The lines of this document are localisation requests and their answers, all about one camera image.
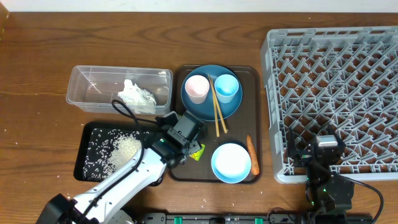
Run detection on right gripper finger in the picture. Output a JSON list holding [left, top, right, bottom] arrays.
[[326, 124, 345, 145], [287, 128, 297, 152]]

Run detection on green snack wrapper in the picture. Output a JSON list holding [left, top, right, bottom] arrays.
[[190, 144, 205, 161]]

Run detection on orange carrot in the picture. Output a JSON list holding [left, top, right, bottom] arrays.
[[246, 134, 260, 175]]

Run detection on light blue bowl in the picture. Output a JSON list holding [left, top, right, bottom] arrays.
[[211, 143, 251, 184]]

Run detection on pink cup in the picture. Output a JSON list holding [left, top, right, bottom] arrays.
[[185, 75, 210, 104]]

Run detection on white napkin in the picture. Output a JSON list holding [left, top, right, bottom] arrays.
[[118, 79, 157, 114]]

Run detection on light blue cup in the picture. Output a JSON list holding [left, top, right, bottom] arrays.
[[215, 74, 239, 103]]

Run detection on white rice pile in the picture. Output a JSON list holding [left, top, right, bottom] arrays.
[[82, 128, 141, 182]]

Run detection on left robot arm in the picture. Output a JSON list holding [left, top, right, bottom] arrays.
[[37, 111, 205, 223]]

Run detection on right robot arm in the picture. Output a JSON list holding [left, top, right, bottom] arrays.
[[287, 126, 354, 223]]

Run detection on grey dishwasher rack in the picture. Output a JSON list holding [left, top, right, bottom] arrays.
[[261, 27, 397, 184]]

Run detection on black waste tray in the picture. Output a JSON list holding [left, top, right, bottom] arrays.
[[73, 121, 159, 182]]

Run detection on left wooden chopstick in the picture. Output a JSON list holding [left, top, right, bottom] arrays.
[[208, 75, 220, 137]]

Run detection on wooden chopstick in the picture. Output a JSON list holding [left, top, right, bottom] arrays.
[[214, 88, 228, 134], [208, 75, 220, 137]]

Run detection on brown serving tray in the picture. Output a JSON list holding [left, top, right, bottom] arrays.
[[169, 65, 262, 183]]

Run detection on right wooden chopstick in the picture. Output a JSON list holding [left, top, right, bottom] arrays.
[[214, 88, 228, 134]]

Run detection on clear plastic bin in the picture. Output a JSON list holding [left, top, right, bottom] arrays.
[[66, 65, 173, 115]]

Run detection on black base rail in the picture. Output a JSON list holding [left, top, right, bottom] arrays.
[[136, 211, 374, 224]]

